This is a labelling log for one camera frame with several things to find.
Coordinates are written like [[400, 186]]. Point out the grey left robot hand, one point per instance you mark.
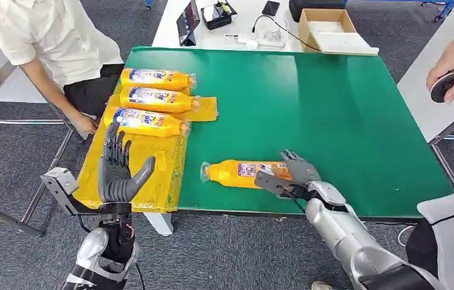
[[114, 180]]

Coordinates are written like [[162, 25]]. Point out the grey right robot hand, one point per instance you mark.
[[302, 172]]

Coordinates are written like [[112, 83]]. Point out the orange drink bottle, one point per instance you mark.
[[158, 100], [156, 79], [230, 174], [146, 122]]

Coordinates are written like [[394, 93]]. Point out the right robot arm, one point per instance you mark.
[[343, 232]]

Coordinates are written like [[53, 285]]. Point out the yellow sheet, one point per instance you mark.
[[150, 172]]

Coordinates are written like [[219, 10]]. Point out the green table mat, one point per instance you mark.
[[311, 120]]

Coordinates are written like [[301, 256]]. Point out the white table foot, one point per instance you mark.
[[160, 224]]

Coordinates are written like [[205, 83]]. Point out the dark metal table leg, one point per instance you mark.
[[2, 218]]

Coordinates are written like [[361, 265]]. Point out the white flat board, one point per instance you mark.
[[343, 43]]

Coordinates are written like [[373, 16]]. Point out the clear plastic container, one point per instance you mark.
[[272, 36]]

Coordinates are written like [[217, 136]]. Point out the cardboard box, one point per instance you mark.
[[304, 32]]

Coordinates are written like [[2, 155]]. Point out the grey side table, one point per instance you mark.
[[419, 92]]

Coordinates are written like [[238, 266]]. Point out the white charger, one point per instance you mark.
[[246, 40]]

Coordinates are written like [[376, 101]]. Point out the seated person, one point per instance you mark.
[[54, 36]]

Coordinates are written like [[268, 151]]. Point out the white table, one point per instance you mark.
[[234, 28]]

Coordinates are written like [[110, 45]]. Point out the black round device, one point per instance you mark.
[[443, 86]]

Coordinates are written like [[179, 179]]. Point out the black phone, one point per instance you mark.
[[270, 8]]

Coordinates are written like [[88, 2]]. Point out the black bag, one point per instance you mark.
[[315, 5]]

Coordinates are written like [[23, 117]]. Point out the black tablet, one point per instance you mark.
[[188, 20]]

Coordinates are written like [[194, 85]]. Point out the black tray box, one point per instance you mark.
[[218, 14]]

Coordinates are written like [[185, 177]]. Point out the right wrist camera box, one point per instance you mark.
[[268, 182]]

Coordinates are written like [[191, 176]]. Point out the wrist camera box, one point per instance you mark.
[[60, 182], [268, 182]]

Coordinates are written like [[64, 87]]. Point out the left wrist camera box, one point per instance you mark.
[[60, 182]]

